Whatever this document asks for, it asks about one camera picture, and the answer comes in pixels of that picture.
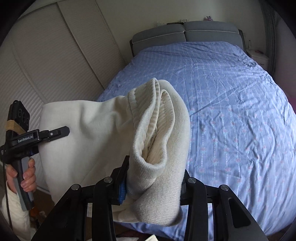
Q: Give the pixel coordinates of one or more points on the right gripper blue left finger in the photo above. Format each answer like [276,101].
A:
[67,220]

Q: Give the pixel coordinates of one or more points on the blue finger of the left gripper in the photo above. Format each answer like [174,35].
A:
[54,134]

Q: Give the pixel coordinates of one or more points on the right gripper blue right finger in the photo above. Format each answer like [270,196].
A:
[231,219]

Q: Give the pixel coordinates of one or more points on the cream white pants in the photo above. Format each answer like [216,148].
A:
[150,124]

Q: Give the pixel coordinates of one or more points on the white sleeve forearm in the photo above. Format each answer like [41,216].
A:
[20,219]

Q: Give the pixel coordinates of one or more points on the person's left hand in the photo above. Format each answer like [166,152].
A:
[29,178]

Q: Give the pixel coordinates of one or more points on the cream wardrobe doors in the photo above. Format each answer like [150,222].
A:
[62,51]

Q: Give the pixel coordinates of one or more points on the blue floral bed sheet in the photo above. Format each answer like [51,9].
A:
[242,125]

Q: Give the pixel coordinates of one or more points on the white nightstand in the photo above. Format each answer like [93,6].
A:
[261,59]

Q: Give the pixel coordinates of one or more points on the grey padded headboard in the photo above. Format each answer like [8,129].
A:
[194,31]

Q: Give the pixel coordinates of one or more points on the green curtain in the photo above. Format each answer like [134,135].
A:
[271,19]

